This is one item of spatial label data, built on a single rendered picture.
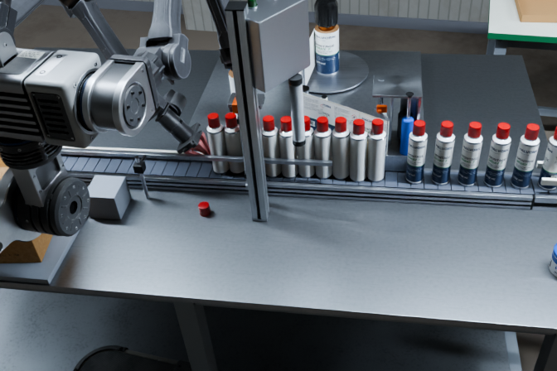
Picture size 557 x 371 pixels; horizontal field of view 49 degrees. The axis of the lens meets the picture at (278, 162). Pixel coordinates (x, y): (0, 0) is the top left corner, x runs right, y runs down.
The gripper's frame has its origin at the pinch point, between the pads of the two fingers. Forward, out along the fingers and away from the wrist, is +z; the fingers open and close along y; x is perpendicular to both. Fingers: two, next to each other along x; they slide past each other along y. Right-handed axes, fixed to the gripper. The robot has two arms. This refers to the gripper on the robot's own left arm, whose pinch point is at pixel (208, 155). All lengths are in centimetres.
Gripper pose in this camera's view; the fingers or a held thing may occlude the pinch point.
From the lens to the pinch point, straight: 192.2
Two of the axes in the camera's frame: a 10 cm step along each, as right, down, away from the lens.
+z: 6.6, 6.2, 4.3
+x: -7.4, 4.4, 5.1
